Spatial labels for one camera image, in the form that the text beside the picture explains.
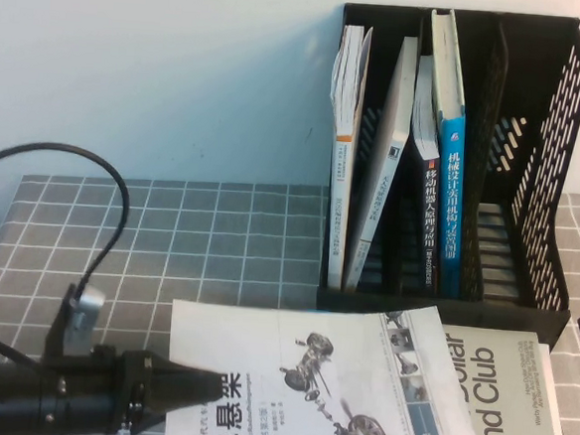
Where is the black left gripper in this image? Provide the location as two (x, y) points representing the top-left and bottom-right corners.
(35, 340), (228, 435)

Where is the white car suspension book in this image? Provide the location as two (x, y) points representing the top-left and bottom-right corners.
(162, 287), (494, 435)

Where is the blue grey brand club book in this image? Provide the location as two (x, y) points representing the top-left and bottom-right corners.
(433, 323), (555, 435)

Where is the blue spine mechanism book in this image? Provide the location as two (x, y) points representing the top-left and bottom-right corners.
(411, 7), (481, 299)

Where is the black spine robot book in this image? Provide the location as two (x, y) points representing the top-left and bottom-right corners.
(398, 54), (456, 295)

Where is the white book orange spine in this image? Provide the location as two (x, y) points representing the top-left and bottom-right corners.
(316, 24), (374, 292)

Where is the black perforated book stand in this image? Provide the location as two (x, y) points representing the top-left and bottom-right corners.
(313, 0), (580, 348)

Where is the grey white slim book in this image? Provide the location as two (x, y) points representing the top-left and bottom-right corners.
(342, 33), (419, 296)

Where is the grey checked tablecloth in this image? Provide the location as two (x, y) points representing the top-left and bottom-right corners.
(0, 151), (580, 435)

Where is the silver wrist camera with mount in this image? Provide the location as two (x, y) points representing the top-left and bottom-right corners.
(43, 279), (108, 364)

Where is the thick black cable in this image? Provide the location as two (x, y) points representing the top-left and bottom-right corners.
(0, 138), (135, 300)

